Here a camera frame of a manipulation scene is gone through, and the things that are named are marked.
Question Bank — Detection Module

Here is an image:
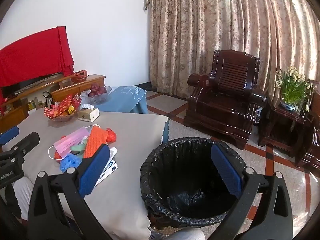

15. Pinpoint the blue disposable glove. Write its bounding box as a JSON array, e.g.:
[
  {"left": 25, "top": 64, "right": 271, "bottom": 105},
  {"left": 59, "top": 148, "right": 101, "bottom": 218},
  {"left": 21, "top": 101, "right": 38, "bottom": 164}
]
[{"left": 59, "top": 154, "right": 83, "bottom": 173}]

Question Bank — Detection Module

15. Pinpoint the dark wooden side table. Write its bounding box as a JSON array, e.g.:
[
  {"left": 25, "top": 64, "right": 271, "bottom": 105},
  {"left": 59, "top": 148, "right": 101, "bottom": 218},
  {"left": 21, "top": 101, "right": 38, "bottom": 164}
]
[{"left": 257, "top": 100, "right": 313, "bottom": 158}]

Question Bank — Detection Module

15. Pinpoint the beige tissue box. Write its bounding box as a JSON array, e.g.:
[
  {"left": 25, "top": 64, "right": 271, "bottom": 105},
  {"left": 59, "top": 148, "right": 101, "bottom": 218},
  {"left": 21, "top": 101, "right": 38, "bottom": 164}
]
[{"left": 77, "top": 104, "right": 99, "bottom": 123}]

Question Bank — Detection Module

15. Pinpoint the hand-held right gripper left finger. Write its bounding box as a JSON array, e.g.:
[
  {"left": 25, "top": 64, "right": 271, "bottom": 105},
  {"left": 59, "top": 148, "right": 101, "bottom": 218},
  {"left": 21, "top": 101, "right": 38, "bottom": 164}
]
[{"left": 27, "top": 144, "right": 118, "bottom": 240}]

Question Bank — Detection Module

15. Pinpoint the person's white ribbed garment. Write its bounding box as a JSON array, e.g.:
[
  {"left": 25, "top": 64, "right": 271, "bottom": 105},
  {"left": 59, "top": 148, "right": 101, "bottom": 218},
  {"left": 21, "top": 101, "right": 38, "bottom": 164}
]
[{"left": 170, "top": 229, "right": 205, "bottom": 240}]

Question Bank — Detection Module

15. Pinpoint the orange foam net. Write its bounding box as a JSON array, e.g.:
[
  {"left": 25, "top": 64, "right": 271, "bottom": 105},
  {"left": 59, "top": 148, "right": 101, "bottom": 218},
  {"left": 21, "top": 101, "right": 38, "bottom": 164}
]
[{"left": 83, "top": 126, "right": 109, "bottom": 159}]

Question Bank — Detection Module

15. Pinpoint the pink face mask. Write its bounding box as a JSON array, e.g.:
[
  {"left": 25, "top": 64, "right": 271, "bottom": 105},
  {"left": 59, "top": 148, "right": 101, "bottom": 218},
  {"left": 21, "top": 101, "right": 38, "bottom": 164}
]
[{"left": 48, "top": 127, "right": 90, "bottom": 160}]

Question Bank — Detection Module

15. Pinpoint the wooden television cabinet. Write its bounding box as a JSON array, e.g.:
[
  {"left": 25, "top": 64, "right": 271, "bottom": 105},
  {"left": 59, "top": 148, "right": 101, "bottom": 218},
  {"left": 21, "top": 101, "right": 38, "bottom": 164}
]
[{"left": 0, "top": 74, "right": 107, "bottom": 133}]

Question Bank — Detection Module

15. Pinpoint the green rubber glove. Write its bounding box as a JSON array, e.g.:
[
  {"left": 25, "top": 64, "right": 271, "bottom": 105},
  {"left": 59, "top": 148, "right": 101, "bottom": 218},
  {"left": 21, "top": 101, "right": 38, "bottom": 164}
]
[{"left": 70, "top": 140, "right": 88, "bottom": 153}]

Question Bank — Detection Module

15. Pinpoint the glass candy dish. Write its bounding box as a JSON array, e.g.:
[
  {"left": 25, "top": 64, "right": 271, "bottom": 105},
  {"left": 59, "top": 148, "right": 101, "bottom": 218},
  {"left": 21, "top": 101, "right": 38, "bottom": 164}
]
[{"left": 47, "top": 110, "right": 79, "bottom": 123}]

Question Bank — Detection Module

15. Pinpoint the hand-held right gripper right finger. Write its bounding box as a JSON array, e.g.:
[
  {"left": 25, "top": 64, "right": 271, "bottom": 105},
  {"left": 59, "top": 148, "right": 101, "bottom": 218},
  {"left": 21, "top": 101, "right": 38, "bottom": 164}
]
[{"left": 207, "top": 144, "right": 293, "bottom": 240}]

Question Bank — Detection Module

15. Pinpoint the pile of red candy packets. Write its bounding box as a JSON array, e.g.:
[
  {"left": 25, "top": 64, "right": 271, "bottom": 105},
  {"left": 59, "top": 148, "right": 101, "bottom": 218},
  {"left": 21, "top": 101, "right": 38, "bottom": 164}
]
[{"left": 44, "top": 93, "right": 82, "bottom": 118}]

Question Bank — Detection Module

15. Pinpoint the white printed plastic bag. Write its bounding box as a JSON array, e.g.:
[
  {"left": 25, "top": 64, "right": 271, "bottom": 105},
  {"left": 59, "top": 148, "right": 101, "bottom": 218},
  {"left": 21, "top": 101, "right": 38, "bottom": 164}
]
[{"left": 94, "top": 159, "right": 118, "bottom": 187}]

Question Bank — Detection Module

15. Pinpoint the red woven basket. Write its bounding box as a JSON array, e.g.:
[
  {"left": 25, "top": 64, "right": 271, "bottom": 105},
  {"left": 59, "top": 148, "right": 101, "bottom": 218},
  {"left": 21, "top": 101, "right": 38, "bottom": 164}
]
[{"left": 71, "top": 70, "right": 88, "bottom": 83}]

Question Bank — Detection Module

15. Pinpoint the red plastic bag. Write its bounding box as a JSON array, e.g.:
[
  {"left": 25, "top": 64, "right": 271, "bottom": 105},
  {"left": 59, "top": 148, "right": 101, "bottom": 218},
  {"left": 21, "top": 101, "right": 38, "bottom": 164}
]
[{"left": 105, "top": 127, "right": 117, "bottom": 144}]

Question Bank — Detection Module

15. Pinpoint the floral patterned curtain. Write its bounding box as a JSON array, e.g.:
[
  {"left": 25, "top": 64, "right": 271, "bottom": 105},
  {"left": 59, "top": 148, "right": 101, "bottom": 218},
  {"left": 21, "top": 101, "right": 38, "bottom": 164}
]
[{"left": 145, "top": 0, "right": 320, "bottom": 100}]

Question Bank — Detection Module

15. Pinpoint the potted flowering plant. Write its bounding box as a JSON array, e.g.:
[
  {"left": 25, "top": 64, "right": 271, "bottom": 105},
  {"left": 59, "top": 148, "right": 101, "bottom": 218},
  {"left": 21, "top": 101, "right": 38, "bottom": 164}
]
[{"left": 276, "top": 66, "right": 317, "bottom": 112}]

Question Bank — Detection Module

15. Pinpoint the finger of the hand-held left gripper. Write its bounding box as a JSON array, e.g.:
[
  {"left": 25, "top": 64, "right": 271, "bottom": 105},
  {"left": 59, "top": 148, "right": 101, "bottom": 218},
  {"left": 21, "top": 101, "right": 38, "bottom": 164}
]
[
  {"left": 0, "top": 126, "right": 20, "bottom": 145},
  {"left": 11, "top": 132, "right": 40, "bottom": 156}
]

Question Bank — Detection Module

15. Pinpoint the red cloth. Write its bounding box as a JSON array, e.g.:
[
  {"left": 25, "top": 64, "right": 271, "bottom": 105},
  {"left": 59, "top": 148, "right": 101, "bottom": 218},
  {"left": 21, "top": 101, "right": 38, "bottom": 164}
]
[{"left": 0, "top": 26, "right": 75, "bottom": 88}]

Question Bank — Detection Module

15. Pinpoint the trash bin with black bag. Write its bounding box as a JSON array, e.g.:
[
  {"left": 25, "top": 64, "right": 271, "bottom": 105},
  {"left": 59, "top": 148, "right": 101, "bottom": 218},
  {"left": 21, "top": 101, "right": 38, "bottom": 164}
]
[{"left": 140, "top": 137, "right": 247, "bottom": 227}]

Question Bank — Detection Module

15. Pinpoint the black television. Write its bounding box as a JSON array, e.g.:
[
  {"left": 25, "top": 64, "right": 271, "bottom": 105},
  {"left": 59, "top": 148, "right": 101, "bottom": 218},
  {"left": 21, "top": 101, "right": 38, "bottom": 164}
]
[{"left": 0, "top": 73, "right": 63, "bottom": 101}]

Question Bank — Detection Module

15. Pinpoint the glass fruit bowl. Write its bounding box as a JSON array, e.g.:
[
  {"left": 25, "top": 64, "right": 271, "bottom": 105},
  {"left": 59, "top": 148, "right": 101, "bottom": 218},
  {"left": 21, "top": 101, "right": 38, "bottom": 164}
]
[{"left": 80, "top": 85, "right": 112, "bottom": 104}]

